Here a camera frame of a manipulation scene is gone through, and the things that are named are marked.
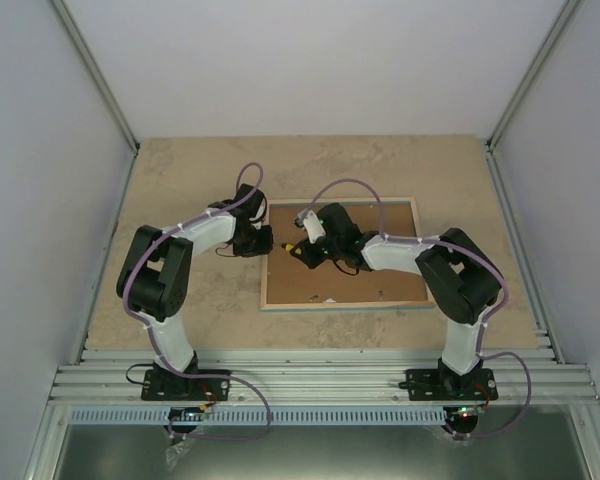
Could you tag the aluminium corner post right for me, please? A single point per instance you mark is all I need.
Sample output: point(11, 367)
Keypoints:
point(565, 16)

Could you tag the yellow screwdriver tool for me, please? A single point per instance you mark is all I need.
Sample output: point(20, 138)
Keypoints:
point(289, 247)

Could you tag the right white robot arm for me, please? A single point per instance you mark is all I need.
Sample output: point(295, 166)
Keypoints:
point(465, 285)

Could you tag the clear plastic bag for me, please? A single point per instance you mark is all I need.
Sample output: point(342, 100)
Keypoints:
point(178, 448)

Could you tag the aluminium corner post left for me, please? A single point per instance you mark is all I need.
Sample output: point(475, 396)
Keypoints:
point(88, 60)

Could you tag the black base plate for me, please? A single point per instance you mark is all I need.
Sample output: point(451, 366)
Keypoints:
point(161, 385)
point(434, 385)

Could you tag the right controller board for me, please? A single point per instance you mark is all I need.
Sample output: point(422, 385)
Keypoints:
point(468, 411)

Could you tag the aluminium rail base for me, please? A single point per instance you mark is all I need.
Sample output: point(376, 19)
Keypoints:
point(324, 377)

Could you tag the controller board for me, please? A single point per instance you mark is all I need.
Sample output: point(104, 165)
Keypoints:
point(468, 411)
point(190, 413)

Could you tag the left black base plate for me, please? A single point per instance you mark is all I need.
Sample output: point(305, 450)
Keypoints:
point(161, 385)

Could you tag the grey slotted cable duct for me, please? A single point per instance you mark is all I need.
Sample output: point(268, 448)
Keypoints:
point(258, 416)

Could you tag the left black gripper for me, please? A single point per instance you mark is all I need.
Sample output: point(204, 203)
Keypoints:
point(264, 248)

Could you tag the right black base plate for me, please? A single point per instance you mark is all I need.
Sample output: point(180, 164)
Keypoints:
point(434, 385)

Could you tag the aluminium corner post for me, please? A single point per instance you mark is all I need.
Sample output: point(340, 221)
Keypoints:
point(88, 60)
point(565, 16)

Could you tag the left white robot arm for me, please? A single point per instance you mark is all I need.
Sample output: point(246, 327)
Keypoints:
point(153, 282)

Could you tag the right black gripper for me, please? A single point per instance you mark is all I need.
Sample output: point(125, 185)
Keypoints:
point(310, 259)

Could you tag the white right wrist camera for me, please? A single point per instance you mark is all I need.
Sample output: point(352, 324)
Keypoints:
point(308, 221)

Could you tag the left controller board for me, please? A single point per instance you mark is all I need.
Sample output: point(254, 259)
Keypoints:
point(190, 413)

